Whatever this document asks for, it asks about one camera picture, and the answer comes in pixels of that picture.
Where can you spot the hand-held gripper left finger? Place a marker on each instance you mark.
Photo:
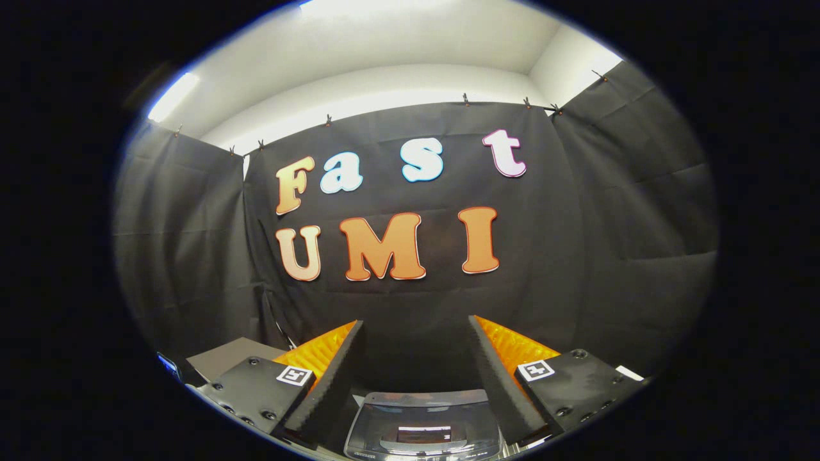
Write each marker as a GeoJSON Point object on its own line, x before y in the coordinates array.
{"type": "Point", "coordinates": [333, 378]}

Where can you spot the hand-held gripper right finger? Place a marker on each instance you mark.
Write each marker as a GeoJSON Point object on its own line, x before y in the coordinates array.
{"type": "Point", "coordinates": [496, 378]}

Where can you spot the grey toy washing machine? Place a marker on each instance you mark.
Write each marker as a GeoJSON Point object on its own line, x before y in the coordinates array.
{"type": "Point", "coordinates": [423, 416]}

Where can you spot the grey flat board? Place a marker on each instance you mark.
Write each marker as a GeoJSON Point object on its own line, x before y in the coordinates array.
{"type": "Point", "coordinates": [224, 357]}

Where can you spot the small blue object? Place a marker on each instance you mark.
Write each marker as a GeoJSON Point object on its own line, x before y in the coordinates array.
{"type": "Point", "coordinates": [168, 365]}

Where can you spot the black backdrop cloth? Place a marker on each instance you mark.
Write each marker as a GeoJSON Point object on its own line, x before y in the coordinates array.
{"type": "Point", "coordinates": [608, 224]}

